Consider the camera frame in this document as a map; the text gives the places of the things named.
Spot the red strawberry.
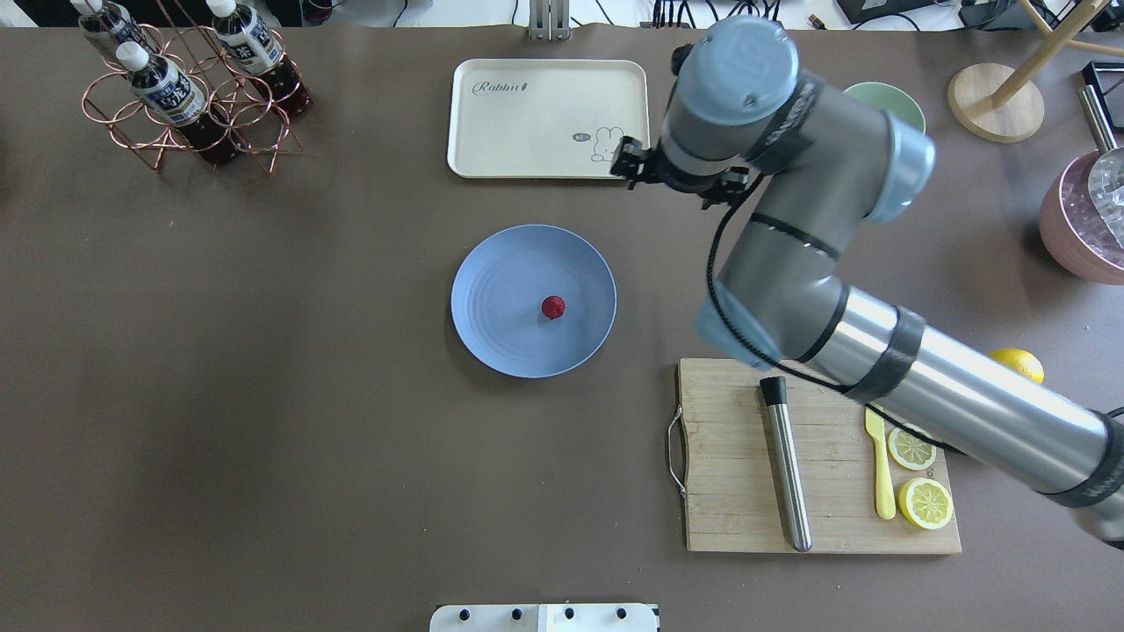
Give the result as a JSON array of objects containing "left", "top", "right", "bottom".
[{"left": 540, "top": 295, "right": 566, "bottom": 320}]

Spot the blue plate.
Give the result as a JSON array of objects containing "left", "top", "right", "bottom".
[{"left": 450, "top": 224, "right": 617, "bottom": 377}]

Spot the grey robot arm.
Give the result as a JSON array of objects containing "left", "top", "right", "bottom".
[{"left": 655, "top": 15, "right": 1121, "bottom": 548}]

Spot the cream rabbit tray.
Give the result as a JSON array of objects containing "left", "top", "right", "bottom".
[{"left": 446, "top": 58, "right": 649, "bottom": 180}]

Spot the wooden cutting board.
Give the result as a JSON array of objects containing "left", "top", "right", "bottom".
[{"left": 677, "top": 356, "right": 961, "bottom": 556}]

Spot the yellow plastic knife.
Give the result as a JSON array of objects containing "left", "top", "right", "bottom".
[{"left": 864, "top": 406, "right": 897, "bottom": 521}]

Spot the lemon slice lower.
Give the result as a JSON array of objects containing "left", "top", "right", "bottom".
[{"left": 886, "top": 424, "right": 939, "bottom": 471}]

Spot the green bowl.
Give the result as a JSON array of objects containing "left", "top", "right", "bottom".
[{"left": 843, "top": 83, "right": 926, "bottom": 133}]

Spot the lemon half upper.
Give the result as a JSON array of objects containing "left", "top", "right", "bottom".
[{"left": 897, "top": 478, "right": 955, "bottom": 529}]

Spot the top tea bottle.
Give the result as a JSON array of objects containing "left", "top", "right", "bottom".
[{"left": 115, "top": 40, "right": 241, "bottom": 165}]

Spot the yellow lemon upper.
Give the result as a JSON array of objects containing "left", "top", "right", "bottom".
[{"left": 987, "top": 347, "right": 1045, "bottom": 383}]

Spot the wooden round stand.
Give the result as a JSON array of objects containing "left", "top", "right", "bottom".
[{"left": 948, "top": 1, "right": 1123, "bottom": 144}]

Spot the pink bowl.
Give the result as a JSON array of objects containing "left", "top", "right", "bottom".
[{"left": 1039, "top": 151, "right": 1123, "bottom": 285}]

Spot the steel ice scoop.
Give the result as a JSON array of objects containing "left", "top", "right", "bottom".
[{"left": 1079, "top": 85, "right": 1123, "bottom": 244}]

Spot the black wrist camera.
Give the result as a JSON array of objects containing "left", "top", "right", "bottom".
[{"left": 609, "top": 135, "right": 664, "bottom": 190}]

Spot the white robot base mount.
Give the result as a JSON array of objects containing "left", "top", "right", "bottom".
[{"left": 429, "top": 601, "right": 661, "bottom": 631}]

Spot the copper wire bottle rack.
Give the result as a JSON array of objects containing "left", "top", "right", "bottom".
[{"left": 81, "top": 1, "right": 303, "bottom": 173}]

